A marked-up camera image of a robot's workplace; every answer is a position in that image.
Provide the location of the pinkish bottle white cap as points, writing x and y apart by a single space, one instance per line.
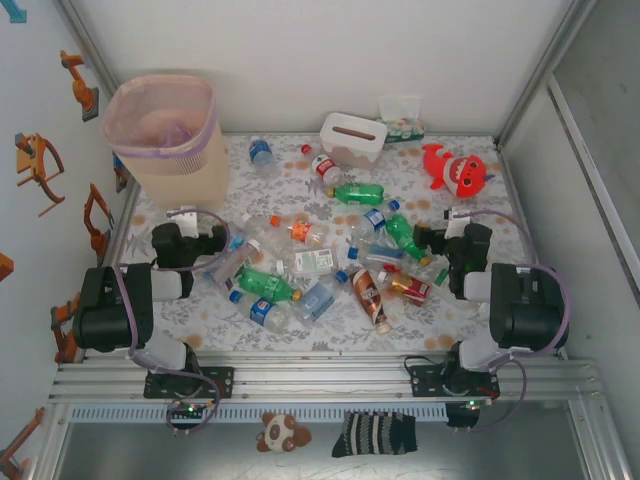
240 262

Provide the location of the lime label clear bottle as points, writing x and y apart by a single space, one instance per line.
442 276

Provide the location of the crushed clear plastic bottle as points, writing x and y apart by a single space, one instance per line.
255 227

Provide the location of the red gold label bottle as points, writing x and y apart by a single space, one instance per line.
410 287

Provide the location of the clear bottle blue cap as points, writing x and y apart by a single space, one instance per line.
375 257

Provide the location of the clear bottle blue white label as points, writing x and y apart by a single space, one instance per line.
374 218

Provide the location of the green soda bottle orange cap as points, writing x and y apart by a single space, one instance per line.
265 284

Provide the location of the brown coffee drink bottle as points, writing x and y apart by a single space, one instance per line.
367 295

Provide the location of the beige bin pink liner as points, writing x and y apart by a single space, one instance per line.
175 170

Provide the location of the pepsi bottle blue cap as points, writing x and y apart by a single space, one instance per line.
262 311

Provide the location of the orange label bottle orange cap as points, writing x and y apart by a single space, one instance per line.
301 231

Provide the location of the small blue label water bottle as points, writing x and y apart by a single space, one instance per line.
261 152

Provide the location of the crushed bottle light blue label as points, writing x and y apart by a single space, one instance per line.
317 300

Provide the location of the red label water bottle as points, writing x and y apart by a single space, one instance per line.
326 169

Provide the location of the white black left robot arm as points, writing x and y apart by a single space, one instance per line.
112 310

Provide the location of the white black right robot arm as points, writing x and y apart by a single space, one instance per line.
530 310

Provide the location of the red shark plush toy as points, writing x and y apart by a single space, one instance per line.
462 175

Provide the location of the green white label bottle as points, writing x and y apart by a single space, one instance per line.
312 261

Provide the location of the green tissue pack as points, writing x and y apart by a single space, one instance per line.
405 130

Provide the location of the floral grey tablecloth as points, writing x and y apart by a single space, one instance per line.
350 330

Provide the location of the white tissue box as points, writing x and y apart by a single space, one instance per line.
350 145

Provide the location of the small circuit board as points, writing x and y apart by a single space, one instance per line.
190 409
472 404

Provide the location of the panda plush toy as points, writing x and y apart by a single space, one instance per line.
277 432

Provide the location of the black white striped sock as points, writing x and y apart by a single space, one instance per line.
372 435

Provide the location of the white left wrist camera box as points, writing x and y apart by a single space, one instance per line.
184 217

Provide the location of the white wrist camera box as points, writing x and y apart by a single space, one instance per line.
457 216
184 217

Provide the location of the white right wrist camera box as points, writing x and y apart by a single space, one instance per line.
457 216

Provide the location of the blue wall decal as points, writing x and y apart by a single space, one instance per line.
119 175

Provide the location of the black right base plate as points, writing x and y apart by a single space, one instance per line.
422 380

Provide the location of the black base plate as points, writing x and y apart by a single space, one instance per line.
222 382
422 380

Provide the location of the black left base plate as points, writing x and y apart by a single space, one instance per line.
222 382

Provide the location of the aluminium window frame bar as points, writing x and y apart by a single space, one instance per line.
575 145

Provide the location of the aluminium front rail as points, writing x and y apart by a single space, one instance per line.
325 377

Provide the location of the aluminium frame post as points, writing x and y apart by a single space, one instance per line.
545 65
92 50

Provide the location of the teal wall decal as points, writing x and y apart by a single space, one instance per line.
19 15

